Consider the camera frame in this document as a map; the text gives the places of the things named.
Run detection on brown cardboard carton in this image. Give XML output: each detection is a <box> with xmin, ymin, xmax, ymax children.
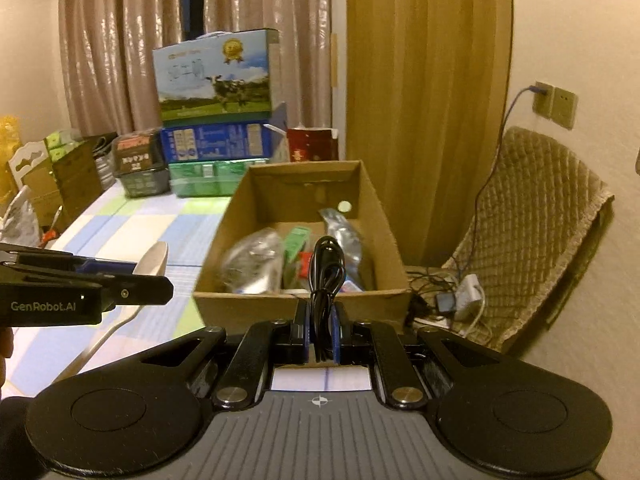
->
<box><xmin>22</xmin><ymin>134</ymin><xmax>118</xmax><ymax>233</ymax></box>

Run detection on blue drink carton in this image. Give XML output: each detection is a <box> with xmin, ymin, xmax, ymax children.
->
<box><xmin>160</xmin><ymin>121</ymin><xmax>274</xmax><ymax>165</ymax></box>

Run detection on clear plastic bag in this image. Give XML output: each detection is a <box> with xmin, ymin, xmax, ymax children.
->
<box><xmin>221</xmin><ymin>227</ymin><xmax>283</xmax><ymax>293</ymax></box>

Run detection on black power adapter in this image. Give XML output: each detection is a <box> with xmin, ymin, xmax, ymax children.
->
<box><xmin>434</xmin><ymin>291</ymin><xmax>457</xmax><ymax>319</ymax></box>

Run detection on screwdriver with orange handle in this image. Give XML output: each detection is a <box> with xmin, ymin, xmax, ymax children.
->
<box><xmin>41</xmin><ymin>204</ymin><xmax>65</xmax><ymax>247</ymax></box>

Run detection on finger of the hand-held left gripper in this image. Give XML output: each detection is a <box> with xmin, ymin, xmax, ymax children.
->
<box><xmin>0</xmin><ymin>267</ymin><xmax>175</xmax><ymax>312</ymax></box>
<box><xmin>0</xmin><ymin>242</ymin><xmax>137</xmax><ymax>277</ymax></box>

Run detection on crumpled silver white bag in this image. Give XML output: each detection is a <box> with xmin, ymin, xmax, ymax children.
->
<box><xmin>0</xmin><ymin>185</ymin><xmax>42</xmax><ymax>249</ymax></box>

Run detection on white plastic spoon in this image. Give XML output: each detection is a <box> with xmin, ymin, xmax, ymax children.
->
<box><xmin>55</xmin><ymin>241</ymin><xmax>170</xmax><ymax>386</ymax></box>

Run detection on green medicine box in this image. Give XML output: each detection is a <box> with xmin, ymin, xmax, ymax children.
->
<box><xmin>282</xmin><ymin>226</ymin><xmax>313</xmax><ymax>281</ymax></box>

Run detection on black cable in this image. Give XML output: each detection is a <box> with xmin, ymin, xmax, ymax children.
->
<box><xmin>306</xmin><ymin>236</ymin><xmax>346</xmax><ymax>363</ymax></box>

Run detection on dark red box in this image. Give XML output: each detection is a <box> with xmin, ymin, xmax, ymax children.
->
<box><xmin>286</xmin><ymin>127</ymin><xmax>340</xmax><ymax>163</ymax></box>

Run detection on beige curtain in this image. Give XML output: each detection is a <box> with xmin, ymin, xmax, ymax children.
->
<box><xmin>57</xmin><ymin>0</ymin><xmax>186</xmax><ymax>137</ymax></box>
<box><xmin>202</xmin><ymin>0</ymin><xmax>333</xmax><ymax>131</ymax></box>

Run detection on cardboard box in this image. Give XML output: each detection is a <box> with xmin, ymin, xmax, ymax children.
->
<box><xmin>192</xmin><ymin>160</ymin><xmax>413</xmax><ymax>333</ymax></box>

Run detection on yellow plastic bag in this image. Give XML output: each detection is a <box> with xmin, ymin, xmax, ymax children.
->
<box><xmin>0</xmin><ymin>115</ymin><xmax>22</xmax><ymax>202</ymax></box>

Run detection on cow print milk carton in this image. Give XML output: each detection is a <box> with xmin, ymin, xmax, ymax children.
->
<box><xmin>151</xmin><ymin>28</ymin><xmax>281</xmax><ymax>128</ymax></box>

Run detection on dark instant food box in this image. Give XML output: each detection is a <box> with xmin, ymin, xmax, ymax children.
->
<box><xmin>111</xmin><ymin>131</ymin><xmax>171</xmax><ymax>198</ymax></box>

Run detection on quilted chair cover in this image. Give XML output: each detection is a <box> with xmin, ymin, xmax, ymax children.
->
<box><xmin>442</xmin><ymin>127</ymin><xmax>616</xmax><ymax>357</ymax></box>

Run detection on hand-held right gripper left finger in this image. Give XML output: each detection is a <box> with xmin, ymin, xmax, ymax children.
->
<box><xmin>135</xmin><ymin>302</ymin><xmax>308</xmax><ymax>411</ymax></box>

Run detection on white cutout cardboard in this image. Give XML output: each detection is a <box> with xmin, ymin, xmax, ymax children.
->
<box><xmin>7</xmin><ymin>141</ymin><xmax>53</xmax><ymax>181</ymax></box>

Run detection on white power adapter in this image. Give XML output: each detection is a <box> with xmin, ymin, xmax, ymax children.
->
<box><xmin>451</xmin><ymin>274</ymin><xmax>487</xmax><ymax>322</ymax></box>

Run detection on checkered cloth covered desktop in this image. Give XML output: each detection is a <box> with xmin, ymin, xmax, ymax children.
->
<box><xmin>0</xmin><ymin>180</ymin><xmax>372</xmax><ymax>398</ymax></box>

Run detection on green wrapped drink pack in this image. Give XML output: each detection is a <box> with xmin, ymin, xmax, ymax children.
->
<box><xmin>167</xmin><ymin>158</ymin><xmax>268</xmax><ymax>198</ymax></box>

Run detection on green tissue packs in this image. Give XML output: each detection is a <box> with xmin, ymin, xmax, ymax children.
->
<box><xmin>44</xmin><ymin>130</ymin><xmax>84</xmax><ymax>162</ymax></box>

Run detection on wall socket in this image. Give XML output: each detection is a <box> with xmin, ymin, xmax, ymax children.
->
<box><xmin>532</xmin><ymin>80</ymin><xmax>557</xmax><ymax>118</ymax></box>

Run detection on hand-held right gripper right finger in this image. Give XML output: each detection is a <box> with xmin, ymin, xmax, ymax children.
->
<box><xmin>331</xmin><ymin>302</ymin><xmax>506</xmax><ymax>411</ymax></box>

